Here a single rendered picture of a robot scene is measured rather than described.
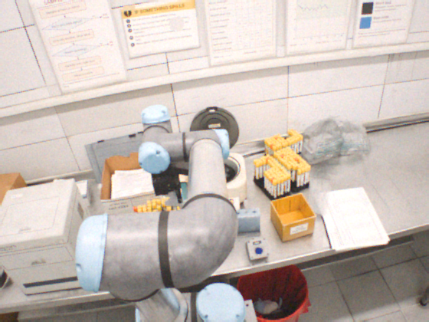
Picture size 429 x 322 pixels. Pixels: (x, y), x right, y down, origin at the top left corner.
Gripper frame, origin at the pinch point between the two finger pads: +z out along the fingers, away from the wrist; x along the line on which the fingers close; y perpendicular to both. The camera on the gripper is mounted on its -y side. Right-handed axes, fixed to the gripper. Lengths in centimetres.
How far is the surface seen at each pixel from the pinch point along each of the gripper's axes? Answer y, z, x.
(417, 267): -136, 114, -12
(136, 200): 18.1, 15.4, -22.7
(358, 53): -88, -19, -50
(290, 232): -36.3, 22.1, 4.2
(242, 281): -20, 72, -11
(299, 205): -45, 24, -9
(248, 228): -22.3, 23.3, -3.6
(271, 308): -33, 92, -3
